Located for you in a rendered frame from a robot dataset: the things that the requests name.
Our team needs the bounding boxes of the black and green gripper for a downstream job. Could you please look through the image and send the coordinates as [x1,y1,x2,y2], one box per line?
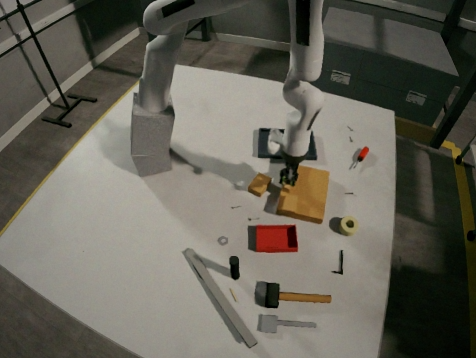
[281,148,307,185]

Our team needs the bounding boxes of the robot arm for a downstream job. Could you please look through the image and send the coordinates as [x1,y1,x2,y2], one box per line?
[137,0,325,156]

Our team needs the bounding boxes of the red open tray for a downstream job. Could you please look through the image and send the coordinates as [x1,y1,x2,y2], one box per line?
[256,225,298,253]

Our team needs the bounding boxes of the black mallet with wooden handle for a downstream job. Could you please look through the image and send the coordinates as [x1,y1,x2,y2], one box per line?
[265,283,332,308]

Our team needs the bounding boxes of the pale yellow ring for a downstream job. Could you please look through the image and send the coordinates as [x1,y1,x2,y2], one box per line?
[339,216,359,237]

